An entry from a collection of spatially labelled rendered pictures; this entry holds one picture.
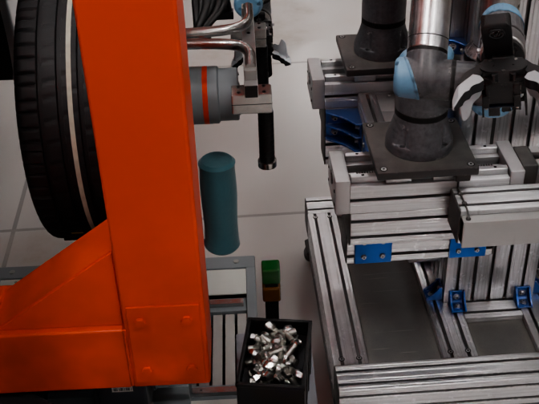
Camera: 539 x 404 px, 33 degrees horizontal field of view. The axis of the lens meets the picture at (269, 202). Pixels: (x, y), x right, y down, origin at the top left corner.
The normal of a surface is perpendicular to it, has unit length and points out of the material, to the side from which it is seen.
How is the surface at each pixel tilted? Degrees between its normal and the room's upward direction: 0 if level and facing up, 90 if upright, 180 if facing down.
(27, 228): 0
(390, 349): 0
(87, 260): 36
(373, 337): 0
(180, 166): 90
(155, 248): 90
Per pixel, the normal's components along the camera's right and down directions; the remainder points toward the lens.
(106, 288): 0.04, 0.57
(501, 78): -0.18, 0.57
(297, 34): -0.03, -0.82
